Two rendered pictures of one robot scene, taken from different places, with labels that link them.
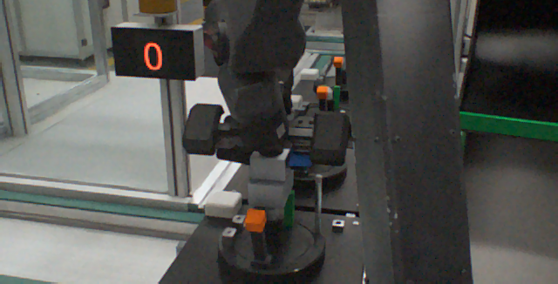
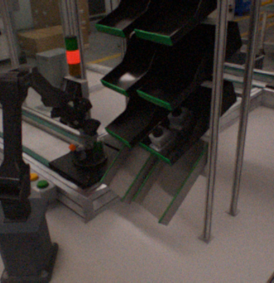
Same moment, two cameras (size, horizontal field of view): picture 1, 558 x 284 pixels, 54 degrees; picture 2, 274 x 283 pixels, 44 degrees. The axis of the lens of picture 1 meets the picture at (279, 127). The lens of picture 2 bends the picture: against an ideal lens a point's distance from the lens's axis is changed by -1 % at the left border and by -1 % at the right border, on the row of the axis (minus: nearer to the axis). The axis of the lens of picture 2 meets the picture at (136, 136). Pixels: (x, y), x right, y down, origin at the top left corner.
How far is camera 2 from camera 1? 88 cm
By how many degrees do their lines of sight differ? 30
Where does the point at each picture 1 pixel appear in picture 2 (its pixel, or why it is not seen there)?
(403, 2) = (6, 111)
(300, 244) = (95, 159)
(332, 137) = (90, 127)
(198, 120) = not seen: hidden behind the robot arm
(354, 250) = not seen: hidden behind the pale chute
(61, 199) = (57, 128)
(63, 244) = (50, 143)
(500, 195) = (137, 157)
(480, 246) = (125, 172)
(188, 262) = (66, 156)
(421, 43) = (9, 118)
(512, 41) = (147, 107)
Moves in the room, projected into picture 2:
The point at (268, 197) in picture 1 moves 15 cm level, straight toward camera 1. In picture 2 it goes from (81, 141) to (55, 160)
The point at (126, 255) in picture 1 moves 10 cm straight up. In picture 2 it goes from (63, 151) to (60, 131)
